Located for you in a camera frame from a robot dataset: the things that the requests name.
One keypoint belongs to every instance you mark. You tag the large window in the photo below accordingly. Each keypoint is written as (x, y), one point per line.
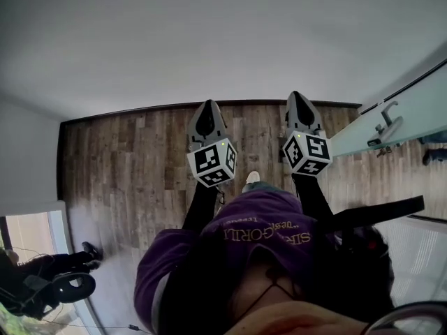
(31, 229)

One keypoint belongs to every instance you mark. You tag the person's right forearm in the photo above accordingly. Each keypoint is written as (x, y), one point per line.
(312, 197)

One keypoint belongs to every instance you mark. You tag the person's left forearm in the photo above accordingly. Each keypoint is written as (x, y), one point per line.
(200, 208)

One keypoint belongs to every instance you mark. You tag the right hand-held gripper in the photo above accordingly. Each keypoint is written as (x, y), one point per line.
(319, 148)

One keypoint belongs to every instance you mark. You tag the person's neck and chin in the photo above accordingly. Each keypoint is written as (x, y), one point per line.
(297, 321)

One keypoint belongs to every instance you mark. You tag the blue jeans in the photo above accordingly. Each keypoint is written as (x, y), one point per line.
(262, 187)

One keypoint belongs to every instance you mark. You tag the dark blue floor object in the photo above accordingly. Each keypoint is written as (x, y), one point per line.
(434, 156)

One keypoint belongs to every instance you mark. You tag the person's right white shoe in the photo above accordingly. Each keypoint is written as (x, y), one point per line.
(252, 177)

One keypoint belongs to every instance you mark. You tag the grey curved head-mount rim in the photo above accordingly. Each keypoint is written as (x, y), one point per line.
(419, 305)

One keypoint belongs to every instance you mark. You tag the frosted glass door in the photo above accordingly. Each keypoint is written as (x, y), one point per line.
(419, 110)

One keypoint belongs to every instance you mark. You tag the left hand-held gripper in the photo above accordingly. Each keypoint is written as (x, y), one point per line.
(207, 159)

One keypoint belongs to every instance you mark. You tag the striped frosted glass partition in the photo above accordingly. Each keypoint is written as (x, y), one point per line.
(419, 250)

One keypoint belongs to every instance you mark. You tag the purple sweatshirt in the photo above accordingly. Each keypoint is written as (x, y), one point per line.
(265, 204)

